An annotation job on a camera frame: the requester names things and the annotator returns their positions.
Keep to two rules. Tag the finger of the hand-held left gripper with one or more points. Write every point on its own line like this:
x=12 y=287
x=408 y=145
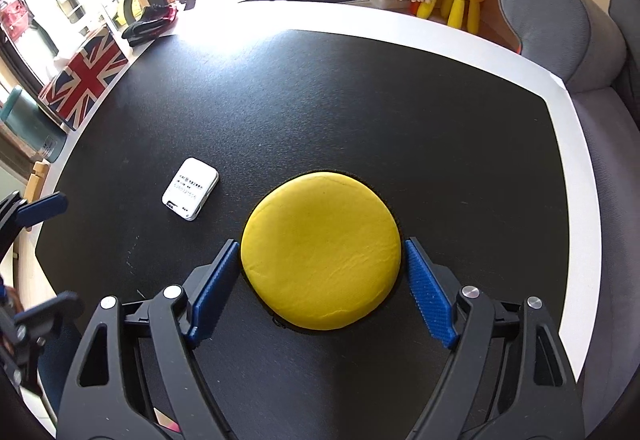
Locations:
x=45 y=209
x=55 y=310

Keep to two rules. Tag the black gloves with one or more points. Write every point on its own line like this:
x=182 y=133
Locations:
x=150 y=22

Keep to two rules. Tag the yellow plastic stool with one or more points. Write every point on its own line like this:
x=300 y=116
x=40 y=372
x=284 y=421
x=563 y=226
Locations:
x=452 y=0

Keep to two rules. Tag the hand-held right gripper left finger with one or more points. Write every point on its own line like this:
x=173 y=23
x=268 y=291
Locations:
x=215 y=290

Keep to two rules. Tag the flag-print box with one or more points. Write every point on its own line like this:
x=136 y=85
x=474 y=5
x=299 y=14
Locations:
x=85 y=75

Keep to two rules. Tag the teal cup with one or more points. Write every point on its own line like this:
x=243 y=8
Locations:
x=25 y=125

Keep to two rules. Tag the grey sofa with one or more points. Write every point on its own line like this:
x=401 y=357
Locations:
x=600 y=120

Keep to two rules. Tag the red bag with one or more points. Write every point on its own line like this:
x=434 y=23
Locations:
x=12 y=17

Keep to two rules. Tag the yellow round case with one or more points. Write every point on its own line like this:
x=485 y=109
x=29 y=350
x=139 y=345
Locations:
x=320 y=250

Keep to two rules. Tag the person's leg dark pants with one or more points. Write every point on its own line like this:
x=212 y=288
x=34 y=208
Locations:
x=60 y=370

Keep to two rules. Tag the small white device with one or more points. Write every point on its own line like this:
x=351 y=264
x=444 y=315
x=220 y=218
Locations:
x=190 y=187

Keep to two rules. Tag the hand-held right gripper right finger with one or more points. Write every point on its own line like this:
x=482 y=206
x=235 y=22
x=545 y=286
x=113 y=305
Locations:
x=430 y=300

